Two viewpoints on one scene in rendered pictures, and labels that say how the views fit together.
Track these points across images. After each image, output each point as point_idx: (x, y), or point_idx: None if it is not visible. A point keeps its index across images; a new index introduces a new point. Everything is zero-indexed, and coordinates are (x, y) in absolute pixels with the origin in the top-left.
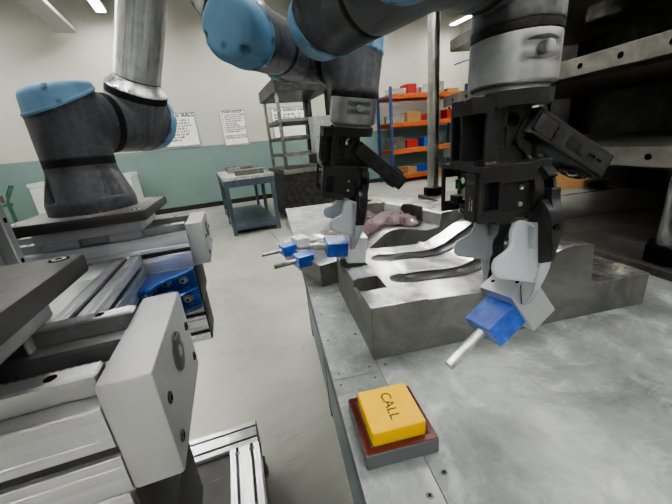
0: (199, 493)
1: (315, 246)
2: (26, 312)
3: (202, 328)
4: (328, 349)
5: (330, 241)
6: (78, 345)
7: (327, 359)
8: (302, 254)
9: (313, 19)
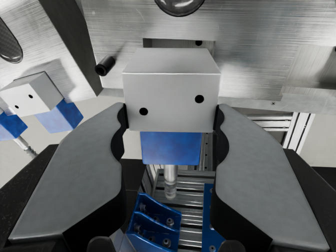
0: (324, 173)
1: (176, 174)
2: None
3: (146, 173)
4: (292, 107)
5: (182, 158)
6: None
7: (311, 113)
8: (55, 121)
9: None
